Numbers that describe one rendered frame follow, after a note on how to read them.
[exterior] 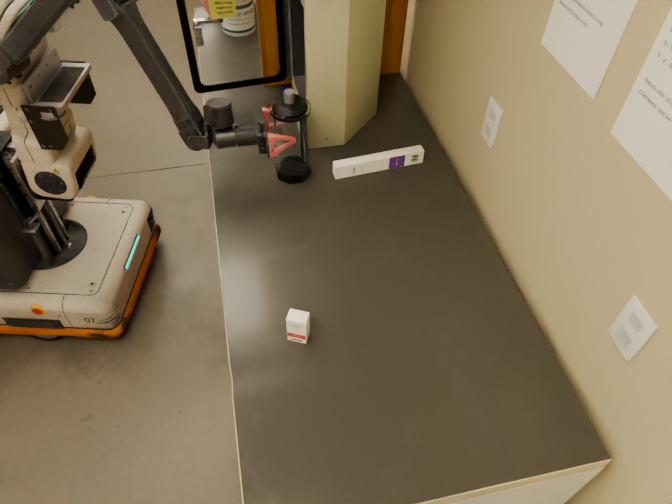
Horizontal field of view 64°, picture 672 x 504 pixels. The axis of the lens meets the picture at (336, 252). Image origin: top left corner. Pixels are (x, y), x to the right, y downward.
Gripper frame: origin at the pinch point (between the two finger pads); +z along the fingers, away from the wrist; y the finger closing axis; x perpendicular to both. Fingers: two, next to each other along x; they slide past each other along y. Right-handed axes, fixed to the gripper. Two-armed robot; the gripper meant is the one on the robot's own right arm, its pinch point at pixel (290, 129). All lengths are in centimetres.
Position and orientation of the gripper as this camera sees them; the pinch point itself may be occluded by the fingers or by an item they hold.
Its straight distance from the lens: 148.2
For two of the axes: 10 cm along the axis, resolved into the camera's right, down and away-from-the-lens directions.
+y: -2.1, -7.4, 6.4
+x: -0.1, 6.6, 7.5
